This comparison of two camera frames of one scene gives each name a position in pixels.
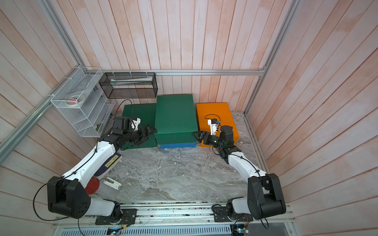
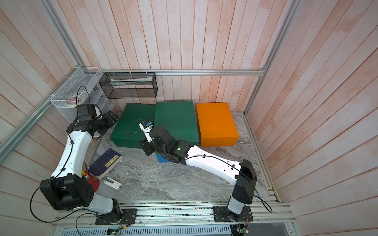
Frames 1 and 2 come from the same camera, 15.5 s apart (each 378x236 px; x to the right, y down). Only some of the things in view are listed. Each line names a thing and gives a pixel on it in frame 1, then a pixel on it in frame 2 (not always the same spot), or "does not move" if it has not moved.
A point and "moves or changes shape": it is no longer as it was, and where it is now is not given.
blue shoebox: x=178 y=145 moves or changes shape
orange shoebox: x=220 y=111 does not move
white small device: x=112 y=183 does not move
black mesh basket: x=130 y=85 does not move
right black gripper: x=204 y=133 → x=147 y=146
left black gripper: x=144 y=136 → x=107 y=116
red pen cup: x=92 y=186 does not move
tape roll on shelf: x=75 y=100 does not move
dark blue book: x=107 y=167 does not move
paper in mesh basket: x=118 y=81 does not move
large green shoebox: x=175 y=120 moves or changes shape
